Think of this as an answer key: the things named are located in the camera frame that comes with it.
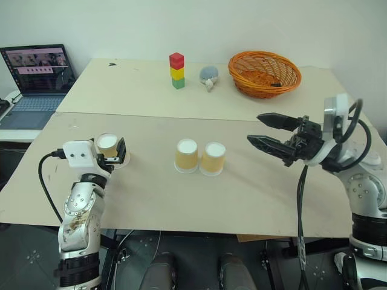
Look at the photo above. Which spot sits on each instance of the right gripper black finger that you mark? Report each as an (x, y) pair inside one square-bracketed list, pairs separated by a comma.
[(270, 145), (281, 121)]

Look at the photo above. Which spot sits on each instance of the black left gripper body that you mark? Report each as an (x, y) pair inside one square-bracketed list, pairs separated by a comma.
[(106, 164)]

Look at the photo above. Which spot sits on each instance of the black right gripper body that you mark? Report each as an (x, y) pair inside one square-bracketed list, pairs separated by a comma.
[(310, 136)]

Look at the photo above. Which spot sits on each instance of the yellow paper cup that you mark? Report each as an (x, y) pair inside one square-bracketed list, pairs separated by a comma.
[(107, 142), (187, 157), (213, 160)]

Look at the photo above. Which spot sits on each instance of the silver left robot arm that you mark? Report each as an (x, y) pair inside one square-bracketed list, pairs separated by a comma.
[(78, 205)]

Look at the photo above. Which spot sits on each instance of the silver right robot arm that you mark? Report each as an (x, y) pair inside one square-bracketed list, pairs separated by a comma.
[(362, 187)]

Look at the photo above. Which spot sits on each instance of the small black object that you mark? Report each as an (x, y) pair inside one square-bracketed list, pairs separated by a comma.
[(274, 85)]

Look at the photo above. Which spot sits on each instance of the orange wicker basket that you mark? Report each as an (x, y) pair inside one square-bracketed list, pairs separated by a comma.
[(260, 87)]

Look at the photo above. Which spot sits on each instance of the blue laptop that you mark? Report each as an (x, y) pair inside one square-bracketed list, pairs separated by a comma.
[(36, 105)]

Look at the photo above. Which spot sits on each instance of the grey plush toy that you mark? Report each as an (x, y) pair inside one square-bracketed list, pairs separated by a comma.
[(208, 75)]

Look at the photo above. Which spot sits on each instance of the green wooden cube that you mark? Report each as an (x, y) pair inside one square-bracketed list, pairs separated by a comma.
[(178, 83)]

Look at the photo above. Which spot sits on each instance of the brown cardboard piece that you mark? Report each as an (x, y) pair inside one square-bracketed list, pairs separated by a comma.
[(263, 238)]

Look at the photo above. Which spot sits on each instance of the black and white device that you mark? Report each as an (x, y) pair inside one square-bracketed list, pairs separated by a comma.
[(4, 108)]

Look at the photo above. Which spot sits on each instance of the yellow wooden cube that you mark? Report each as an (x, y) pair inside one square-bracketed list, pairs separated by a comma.
[(177, 73)]

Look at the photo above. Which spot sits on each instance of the dark rounded shape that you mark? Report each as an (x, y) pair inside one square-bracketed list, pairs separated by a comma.
[(235, 272), (160, 272)]

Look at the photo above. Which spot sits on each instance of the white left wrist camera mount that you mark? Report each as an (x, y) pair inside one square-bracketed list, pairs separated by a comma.
[(79, 154)]

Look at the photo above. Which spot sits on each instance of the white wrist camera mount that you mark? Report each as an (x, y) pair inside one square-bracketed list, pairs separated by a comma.
[(340, 104), (79, 154)]

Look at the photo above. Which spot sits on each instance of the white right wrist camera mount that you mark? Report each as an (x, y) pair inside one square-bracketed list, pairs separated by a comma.
[(340, 104)]

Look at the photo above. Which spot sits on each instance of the black table frame leg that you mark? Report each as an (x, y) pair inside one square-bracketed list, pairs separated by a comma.
[(109, 259)]

